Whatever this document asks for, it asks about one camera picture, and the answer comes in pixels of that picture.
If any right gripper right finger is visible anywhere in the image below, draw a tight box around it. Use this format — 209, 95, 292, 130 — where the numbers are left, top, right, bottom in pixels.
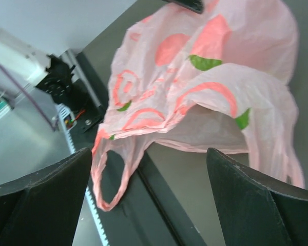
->
206, 148, 308, 245

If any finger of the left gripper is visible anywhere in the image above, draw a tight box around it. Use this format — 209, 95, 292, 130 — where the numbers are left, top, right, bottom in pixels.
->
164, 0, 204, 14

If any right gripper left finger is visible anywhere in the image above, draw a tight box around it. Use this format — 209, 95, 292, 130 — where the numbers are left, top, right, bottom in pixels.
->
0, 148, 92, 245

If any pink printed plastic bag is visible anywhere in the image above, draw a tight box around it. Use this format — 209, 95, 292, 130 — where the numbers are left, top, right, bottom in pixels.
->
91, 1, 305, 212

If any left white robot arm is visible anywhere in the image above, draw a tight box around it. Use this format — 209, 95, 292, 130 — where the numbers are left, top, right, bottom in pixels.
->
0, 1, 204, 86

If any grey slotted cable duct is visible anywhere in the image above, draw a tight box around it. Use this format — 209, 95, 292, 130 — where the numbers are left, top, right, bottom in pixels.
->
55, 104, 111, 246

